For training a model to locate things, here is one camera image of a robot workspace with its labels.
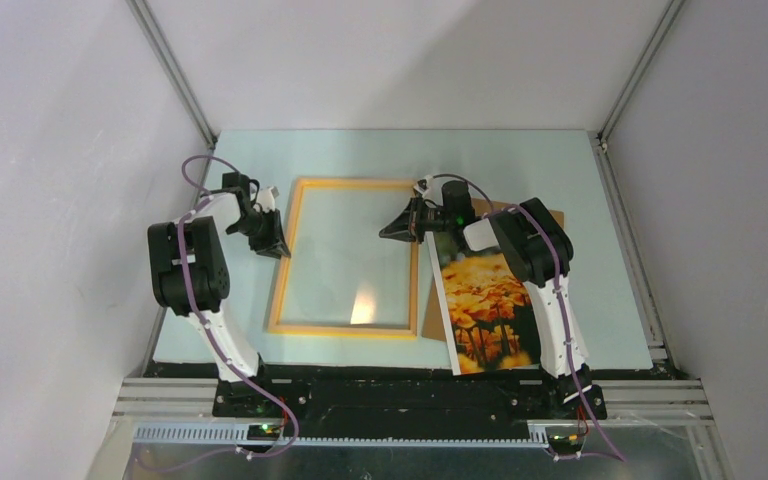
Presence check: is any right aluminium corner post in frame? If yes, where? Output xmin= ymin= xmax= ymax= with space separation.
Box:
xmin=597 ymin=0 xmax=690 ymax=150

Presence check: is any yellow wooden picture frame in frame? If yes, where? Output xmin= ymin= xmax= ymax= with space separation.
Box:
xmin=266 ymin=177 xmax=419 ymax=338

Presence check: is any aluminium extrusion rail front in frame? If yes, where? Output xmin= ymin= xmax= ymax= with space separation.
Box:
xmin=113 ymin=378 xmax=714 ymax=448

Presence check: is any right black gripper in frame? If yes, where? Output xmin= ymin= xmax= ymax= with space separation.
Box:
xmin=378 ymin=194 xmax=453 ymax=245

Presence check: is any left aluminium corner post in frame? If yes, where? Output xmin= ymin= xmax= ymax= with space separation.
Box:
xmin=126 ymin=0 xmax=218 ymax=150

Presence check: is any orange flower photo print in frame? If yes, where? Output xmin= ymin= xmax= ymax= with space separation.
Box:
xmin=428 ymin=232 xmax=541 ymax=375

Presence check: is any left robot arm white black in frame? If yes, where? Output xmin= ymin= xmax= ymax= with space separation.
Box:
xmin=147 ymin=173 xmax=291 ymax=382

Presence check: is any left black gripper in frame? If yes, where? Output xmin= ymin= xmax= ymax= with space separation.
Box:
xmin=229 ymin=207 xmax=291 ymax=260

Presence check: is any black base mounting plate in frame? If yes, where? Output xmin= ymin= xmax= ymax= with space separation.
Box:
xmin=145 ymin=360 xmax=680 ymax=442

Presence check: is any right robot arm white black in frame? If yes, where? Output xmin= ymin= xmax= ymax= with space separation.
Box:
xmin=379 ymin=174 xmax=592 ymax=418

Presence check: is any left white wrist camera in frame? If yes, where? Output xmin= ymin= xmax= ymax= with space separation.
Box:
xmin=253 ymin=186 xmax=280 ymax=213

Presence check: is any aluminium corner post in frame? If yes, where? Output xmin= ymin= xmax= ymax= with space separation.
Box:
xmin=597 ymin=0 xmax=690 ymax=150
xmin=126 ymin=0 xmax=218 ymax=150

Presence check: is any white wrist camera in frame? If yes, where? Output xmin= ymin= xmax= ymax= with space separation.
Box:
xmin=253 ymin=186 xmax=280 ymax=213
xmin=413 ymin=174 xmax=438 ymax=200

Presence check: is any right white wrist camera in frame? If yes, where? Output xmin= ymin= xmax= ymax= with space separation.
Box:
xmin=413 ymin=174 xmax=438 ymax=200

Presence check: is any brown cardboard backing board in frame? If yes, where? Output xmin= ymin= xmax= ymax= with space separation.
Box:
xmin=420 ymin=198 xmax=565 ymax=344

